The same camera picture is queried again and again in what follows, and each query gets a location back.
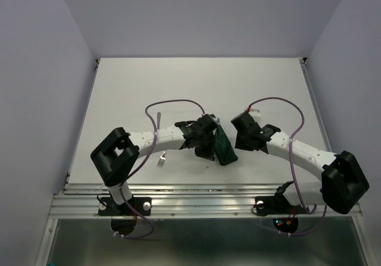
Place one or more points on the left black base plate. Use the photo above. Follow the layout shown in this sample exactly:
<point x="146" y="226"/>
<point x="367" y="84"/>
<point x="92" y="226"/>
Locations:
<point x="108" y="208"/>

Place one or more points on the aluminium frame rail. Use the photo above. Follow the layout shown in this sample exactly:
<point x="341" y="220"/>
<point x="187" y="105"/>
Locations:
<point x="198" y="224"/>

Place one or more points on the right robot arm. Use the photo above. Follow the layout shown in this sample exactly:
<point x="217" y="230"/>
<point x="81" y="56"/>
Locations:
<point x="340" y="183"/>

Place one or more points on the dark green cloth napkin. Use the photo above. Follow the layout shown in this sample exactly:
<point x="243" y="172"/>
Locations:
<point x="223" y="148"/>

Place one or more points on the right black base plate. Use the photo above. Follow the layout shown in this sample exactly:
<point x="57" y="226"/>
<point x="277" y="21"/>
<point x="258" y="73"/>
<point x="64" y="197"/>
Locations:
<point x="268" y="205"/>

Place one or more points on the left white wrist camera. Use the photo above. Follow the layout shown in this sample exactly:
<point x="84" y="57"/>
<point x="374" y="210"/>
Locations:
<point x="215" y="119"/>

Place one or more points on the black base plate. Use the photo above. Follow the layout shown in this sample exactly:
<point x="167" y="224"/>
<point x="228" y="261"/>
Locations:
<point x="268" y="205"/>
<point x="108" y="208"/>

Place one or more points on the silver table knife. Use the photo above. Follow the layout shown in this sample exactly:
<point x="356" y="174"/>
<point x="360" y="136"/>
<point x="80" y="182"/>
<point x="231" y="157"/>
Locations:
<point x="158" y="120"/>

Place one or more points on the silver fork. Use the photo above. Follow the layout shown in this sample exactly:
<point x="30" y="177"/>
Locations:
<point x="162" y="159"/>

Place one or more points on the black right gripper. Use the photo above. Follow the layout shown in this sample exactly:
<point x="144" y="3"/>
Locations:
<point x="239" y="144"/>

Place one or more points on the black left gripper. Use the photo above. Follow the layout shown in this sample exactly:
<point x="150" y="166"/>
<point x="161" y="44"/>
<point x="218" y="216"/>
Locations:
<point x="208" y="153"/>

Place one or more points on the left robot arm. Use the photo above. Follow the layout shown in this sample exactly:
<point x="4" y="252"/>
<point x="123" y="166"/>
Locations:
<point x="116" y="155"/>

